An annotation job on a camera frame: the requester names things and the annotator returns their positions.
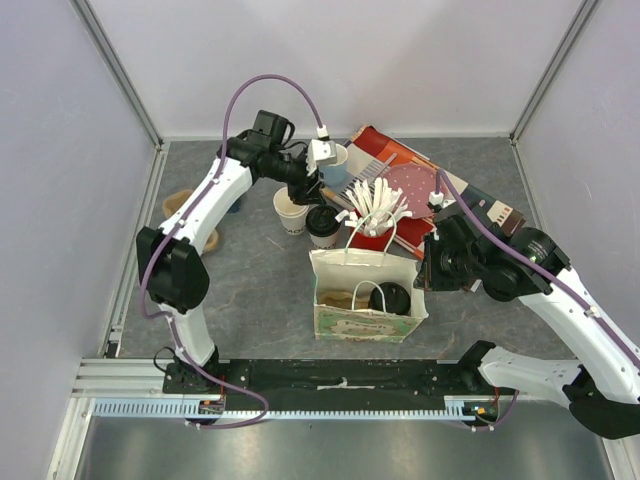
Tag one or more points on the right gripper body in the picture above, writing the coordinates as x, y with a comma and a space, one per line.
435, 267

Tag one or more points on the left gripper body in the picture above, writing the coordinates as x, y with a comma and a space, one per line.
294, 173

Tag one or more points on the green paper gift bag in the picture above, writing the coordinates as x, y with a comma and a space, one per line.
359, 271

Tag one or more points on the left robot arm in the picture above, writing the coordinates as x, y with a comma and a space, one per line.
171, 271

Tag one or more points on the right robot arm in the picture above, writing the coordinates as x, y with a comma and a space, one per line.
600, 385

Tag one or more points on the light blue ceramic mug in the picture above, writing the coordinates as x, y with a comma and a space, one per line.
334, 175

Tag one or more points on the colourful magazine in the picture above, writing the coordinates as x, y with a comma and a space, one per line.
371, 154

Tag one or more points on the white stir sticks bundle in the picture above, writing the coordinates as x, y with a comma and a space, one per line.
377, 207

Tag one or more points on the red cup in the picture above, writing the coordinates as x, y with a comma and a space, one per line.
375, 243

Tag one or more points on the pink polka dot plate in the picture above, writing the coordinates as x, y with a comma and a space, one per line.
416, 182

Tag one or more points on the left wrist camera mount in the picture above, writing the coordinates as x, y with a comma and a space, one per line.
321, 150

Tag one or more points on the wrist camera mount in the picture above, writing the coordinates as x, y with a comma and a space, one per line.
438, 201
321, 150

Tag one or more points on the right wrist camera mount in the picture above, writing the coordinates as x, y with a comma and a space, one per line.
438, 201

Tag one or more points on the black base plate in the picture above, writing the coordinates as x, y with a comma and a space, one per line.
412, 376

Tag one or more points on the aluminium frame rail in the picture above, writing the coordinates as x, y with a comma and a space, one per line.
101, 40

